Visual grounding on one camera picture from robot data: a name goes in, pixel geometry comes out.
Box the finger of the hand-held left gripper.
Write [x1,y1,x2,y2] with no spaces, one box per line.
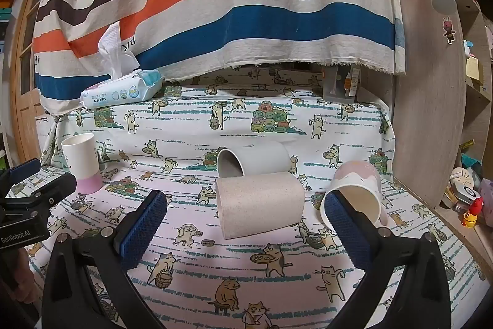
[8,158,42,181]
[24,172,78,215]

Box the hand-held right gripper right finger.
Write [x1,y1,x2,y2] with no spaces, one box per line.
[324,189,452,329]

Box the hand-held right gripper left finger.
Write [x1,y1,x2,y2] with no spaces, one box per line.
[42,189,169,329]

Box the beige speckled cup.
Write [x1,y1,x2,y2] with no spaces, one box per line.
[214,171,306,240]

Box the white cup pink base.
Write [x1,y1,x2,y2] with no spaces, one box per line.
[61,133,104,195]

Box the grey cup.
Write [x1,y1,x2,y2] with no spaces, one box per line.
[216,143,292,179]

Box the person's left hand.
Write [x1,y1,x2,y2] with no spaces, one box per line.
[11,247,40,318]

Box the wooden door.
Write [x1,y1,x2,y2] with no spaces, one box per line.
[9,0,71,162]

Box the cat print table cloth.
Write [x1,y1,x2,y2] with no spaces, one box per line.
[28,63,491,329]

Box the baby wipes pack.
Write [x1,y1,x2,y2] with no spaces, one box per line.
[79,21,166,109]

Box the round beige disc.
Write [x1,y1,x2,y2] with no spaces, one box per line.
[449,167,479,193]

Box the red yellow toy figure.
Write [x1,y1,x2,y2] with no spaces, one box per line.
[461,197,485,229]

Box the white tape dispenser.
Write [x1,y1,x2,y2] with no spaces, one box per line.
[456,185,482,206]

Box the teal plastic item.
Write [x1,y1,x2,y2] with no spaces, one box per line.
[460,153,483,176]

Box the purple box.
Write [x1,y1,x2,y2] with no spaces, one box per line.
[477,177,493,208]

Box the clear plastic storage box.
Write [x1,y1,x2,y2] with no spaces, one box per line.
[321,64,361,103]

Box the wooden shelf unit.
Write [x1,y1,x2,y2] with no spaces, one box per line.
[390,0,493,278]

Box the yellow sticky note pad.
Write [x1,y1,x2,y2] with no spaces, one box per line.
[466,55,483,80]

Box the striped hanging cloth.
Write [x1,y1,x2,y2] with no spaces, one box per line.
[32,0,407,118]

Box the cartoon bear sticker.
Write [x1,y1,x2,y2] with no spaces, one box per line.
[442,16,458,45]

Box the pink white handled mug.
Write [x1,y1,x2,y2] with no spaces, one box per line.
[320,160,391,238]

